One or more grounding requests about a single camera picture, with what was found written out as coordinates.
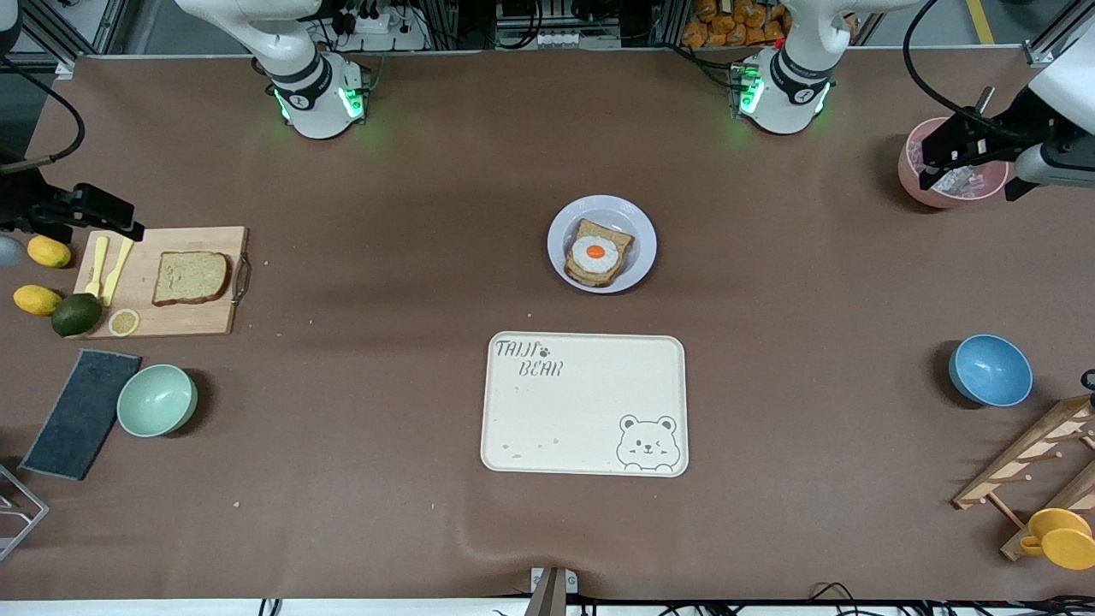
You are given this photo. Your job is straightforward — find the white round plate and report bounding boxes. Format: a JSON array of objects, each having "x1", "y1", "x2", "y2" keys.
[{"x1": 547, "y1": 195, "x2": 658, "y2": 294}]

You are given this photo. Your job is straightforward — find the yellow plastic knife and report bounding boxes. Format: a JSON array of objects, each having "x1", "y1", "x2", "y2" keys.
[{"x1": 101, "y1": 240, "x2": 135, "y2": 307}]

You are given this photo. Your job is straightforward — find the metal wire rack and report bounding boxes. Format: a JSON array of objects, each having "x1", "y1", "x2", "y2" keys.
[{"x1": 0, "y1": 462, "x2": 50, "y2": 563}]

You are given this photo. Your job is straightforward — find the cream bear print tray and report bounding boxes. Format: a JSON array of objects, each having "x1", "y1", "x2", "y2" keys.
[{"x1": 481, "y1": 332, "x2": 690, "y2": 477}]

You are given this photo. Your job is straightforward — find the pale green bowl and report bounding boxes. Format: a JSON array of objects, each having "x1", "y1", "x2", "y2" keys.
[{"x1": 116, "y1": 364, "x2": 198, "y2": 438}]

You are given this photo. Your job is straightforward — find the white power strip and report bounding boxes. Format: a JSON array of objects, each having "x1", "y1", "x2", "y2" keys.
[{"x1": 329, "y1": 9, "x2": 429, "y2": 50}]

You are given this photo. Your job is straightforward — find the yellow lemon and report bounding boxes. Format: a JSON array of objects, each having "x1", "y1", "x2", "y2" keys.
[
  {"x1": 27, "y1": 235, "x2": 72, "y2": 269},
  {"x1": 13, "y1": 284, "x2": 63, "y2": 317}
]

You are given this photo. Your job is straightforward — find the dark green avocado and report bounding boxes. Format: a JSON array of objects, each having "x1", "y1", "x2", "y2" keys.
[{"x1": 51, "y1": 293, "x2": 104, "y2": 338}]

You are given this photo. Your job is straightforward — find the aluminium frame post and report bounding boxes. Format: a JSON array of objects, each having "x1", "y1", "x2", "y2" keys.
[
  {"x1": 1022, "y1": 0, "x2": 1095, "y2": 69},
  {"x1": 17, "y1": 0, "x2": 129, "y2": 80}
]

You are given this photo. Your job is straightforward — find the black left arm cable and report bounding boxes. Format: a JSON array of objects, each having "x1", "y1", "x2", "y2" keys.
[{"x1": 903, "y1": 0, "x2": 1055, "y2": 143}]

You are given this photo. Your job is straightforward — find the fried egg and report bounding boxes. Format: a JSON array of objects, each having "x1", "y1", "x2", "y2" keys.
[{"x1": 571, "y1": 235, "x2": 620, "y2": 275}]

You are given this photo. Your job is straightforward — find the wooden cutting board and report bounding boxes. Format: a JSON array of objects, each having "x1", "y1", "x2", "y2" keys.
[{"x1": 73, "y1": 226, "x2": 252, "y2": 339}]

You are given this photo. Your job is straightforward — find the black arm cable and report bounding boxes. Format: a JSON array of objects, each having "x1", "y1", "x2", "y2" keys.
[
  {"x1": 903, "y1": 0, "x2": 1055, "y2": 143},
  {"x1": 0, "y1": 56, "x2": 86, "y2": 176}
]

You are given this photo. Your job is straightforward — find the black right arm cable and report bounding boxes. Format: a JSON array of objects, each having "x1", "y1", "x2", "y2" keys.
[{"x1": 0, "y1": 56, "x2": 86, "y2": 176}]

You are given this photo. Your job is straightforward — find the yellow cup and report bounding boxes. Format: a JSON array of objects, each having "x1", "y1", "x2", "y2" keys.
[{"x1": 1020, "y1": 508, "x2": 1095, "y2": 572}]

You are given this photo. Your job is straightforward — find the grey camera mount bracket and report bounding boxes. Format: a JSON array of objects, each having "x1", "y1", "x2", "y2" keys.
[{"x1": 524, "y1": 566, "x2": 578, "y2": 616}]

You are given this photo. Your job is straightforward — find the plain brown bread slice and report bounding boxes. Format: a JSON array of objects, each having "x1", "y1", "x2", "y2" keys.
[{"x1": 152, "y1": 251, "x2": 232, "y2": 307}]

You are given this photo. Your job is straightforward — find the wooden peg rack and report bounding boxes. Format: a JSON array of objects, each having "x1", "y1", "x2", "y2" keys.
[{"x1": 952, "y1": 394, "x2": 1095, "y2": 563}]

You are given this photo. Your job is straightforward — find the dark grey cloth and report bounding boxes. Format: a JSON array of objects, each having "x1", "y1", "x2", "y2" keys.
[{"x1": 19, "y1": 348, "x2": 142, "y2": 481}]

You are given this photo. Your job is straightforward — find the pink bowl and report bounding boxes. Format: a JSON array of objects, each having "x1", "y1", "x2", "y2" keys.
[{"x1": 897, "y1": 117, "x2": 1010, "y2": 210}]

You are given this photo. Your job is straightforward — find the orange snack bags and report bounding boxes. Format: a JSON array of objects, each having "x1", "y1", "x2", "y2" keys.
[{"x1": 682, "y1": 0, "x2": 788, "y2": 48}]

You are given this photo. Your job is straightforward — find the clear ice cubes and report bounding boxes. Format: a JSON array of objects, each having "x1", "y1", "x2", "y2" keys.
[{"x1": 931, "y1": 167, "x2": 985, "y2": 199}]

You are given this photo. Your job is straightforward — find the blue bowl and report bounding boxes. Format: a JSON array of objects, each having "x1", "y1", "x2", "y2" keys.
[{"x1": 948, "y1": 334, "x2": 1034, "y2": 407}]

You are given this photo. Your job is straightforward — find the yellow plastic fork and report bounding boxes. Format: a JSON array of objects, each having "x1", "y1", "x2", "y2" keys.
[{"x1": 84, "y1": 236, "x2": 110, "y2": 299}]

